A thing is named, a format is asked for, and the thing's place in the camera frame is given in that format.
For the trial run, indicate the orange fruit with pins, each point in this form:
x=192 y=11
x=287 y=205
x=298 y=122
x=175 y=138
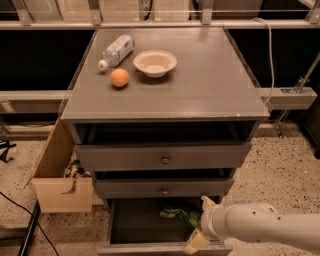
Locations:
x=119 y=77

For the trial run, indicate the top grey drawer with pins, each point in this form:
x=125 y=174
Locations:
x=161 y=157

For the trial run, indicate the snack bags in box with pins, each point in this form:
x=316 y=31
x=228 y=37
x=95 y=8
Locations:
x=75 y=169

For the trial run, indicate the bottom grey drawer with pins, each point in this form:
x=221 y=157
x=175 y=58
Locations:
x=137 y=229

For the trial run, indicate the cardboard box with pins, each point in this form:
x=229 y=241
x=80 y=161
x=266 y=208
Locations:
x=56 y=193

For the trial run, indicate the metal railing frame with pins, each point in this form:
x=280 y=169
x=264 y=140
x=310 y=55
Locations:
x=34 y=15

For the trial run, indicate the grey drawer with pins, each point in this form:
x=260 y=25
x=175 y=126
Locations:
x=161 y=157
x=156 y=188
x=137 y=229

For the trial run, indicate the clear plastic water bottle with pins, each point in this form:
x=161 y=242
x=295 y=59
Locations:
x=116 y=52

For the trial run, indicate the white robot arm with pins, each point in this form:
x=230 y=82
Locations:
x=254 y=223

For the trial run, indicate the white paper bowl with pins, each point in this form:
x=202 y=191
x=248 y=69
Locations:
x=155 y=63

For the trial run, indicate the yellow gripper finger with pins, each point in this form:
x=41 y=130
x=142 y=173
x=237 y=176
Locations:
x=197 y=240
x=207 y=202

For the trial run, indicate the green rice chip bag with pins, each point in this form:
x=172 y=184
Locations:
x=191 y=216

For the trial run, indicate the grey drawer cabinet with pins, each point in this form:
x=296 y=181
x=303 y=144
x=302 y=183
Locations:
x=207 y=99

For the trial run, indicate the middle grey drawer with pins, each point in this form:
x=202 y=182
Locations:
x=156 y=188

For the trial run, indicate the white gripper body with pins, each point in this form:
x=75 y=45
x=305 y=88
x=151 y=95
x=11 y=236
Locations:
x=206 y=220

